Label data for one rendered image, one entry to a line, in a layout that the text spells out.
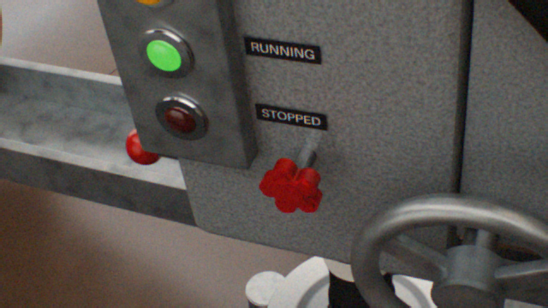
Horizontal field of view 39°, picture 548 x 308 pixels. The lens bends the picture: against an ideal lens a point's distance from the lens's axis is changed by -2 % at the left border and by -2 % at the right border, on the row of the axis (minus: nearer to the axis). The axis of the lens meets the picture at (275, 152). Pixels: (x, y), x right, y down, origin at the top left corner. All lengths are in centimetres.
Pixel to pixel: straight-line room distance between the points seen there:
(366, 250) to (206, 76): 14
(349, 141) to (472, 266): 11
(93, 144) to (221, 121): 33
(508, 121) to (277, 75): 14
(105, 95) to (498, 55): 48
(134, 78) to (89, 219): 181
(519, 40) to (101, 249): 186
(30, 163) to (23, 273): 149
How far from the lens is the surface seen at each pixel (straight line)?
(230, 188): 56
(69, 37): 303
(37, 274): 221
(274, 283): 183
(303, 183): 47
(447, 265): 47
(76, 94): 83
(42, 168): 75
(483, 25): 42
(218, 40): 44
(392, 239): 46
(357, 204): 52
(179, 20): 45
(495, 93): 45
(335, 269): 72
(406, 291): 87
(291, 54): 45
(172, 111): 49
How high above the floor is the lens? 161
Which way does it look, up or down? 44 degrees down
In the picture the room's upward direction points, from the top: 9 degrees counter-clockwise
